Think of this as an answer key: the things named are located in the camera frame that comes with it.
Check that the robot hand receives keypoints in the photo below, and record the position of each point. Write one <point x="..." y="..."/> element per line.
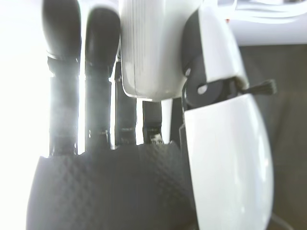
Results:
<point x="108" y="191"/>

